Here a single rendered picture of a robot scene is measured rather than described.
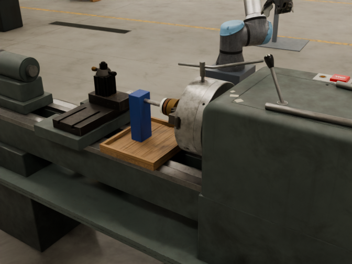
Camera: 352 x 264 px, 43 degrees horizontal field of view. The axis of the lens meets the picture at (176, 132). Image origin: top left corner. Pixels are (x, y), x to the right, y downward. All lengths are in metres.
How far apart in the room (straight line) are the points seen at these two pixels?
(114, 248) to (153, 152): 1.00
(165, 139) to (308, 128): 0.85
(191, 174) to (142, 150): 0.26
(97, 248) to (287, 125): 1.72
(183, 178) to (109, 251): 1.11
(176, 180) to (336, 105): 0.69
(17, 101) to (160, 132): 0.84
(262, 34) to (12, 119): 1.36
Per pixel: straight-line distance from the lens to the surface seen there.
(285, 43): 6.77
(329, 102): 1.58
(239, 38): 2.24
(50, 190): 2.42
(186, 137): 1.71
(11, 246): 2.98
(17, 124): 2.47
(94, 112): 2.17
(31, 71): 2.47
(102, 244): 2.85
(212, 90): 1.68
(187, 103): 1.69
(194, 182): 1.79
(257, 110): 1.47
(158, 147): 1.99
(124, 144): 2.03
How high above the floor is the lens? 1.86
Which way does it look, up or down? 27 degrees down
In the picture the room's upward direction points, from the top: 1 degrees counter-clockwise
